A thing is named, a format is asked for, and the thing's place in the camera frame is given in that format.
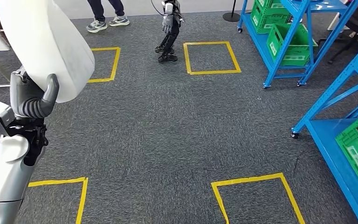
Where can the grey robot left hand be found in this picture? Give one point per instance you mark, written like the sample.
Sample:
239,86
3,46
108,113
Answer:
24,95

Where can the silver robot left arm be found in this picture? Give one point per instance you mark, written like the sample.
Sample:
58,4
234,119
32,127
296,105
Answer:
6,179

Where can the person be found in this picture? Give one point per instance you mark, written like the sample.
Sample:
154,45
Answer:
97,26

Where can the black humanoid robot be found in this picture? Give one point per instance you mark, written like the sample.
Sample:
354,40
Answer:
168,23

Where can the black stanchion with round base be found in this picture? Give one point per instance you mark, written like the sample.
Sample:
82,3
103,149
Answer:
231,17

